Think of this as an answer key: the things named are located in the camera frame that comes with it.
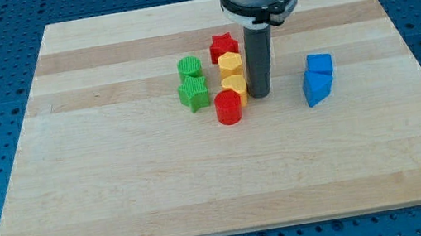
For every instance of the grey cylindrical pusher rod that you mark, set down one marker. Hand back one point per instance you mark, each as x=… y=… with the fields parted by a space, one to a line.
x=257 y=50

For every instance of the green star block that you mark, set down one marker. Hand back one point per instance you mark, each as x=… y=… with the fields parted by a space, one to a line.
x=193 y=92

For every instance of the red cylinder block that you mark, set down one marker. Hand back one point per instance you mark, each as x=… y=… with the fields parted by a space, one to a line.
x=228 y=107

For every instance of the yellow heart block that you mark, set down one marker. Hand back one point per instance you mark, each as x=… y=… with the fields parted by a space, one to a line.
x=238 y=84

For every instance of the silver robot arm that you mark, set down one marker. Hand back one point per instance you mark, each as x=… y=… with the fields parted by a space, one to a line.
x=257 y=17

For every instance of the yellow hexagon block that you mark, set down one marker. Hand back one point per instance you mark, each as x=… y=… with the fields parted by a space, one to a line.
x=230 y=63

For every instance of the green cylinder block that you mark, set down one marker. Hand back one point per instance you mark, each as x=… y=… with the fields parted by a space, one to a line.
x=189 y=66

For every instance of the wooden board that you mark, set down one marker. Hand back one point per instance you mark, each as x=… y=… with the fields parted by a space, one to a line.
x=107 y=149

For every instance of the red star block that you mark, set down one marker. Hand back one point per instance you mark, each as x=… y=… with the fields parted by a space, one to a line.
x=222 y=44

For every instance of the blue triangle block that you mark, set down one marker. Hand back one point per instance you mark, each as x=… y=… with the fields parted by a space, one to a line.
x=316 y=87

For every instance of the blue cube block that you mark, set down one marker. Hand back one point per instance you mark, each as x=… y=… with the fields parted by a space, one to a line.
x=320 y=63

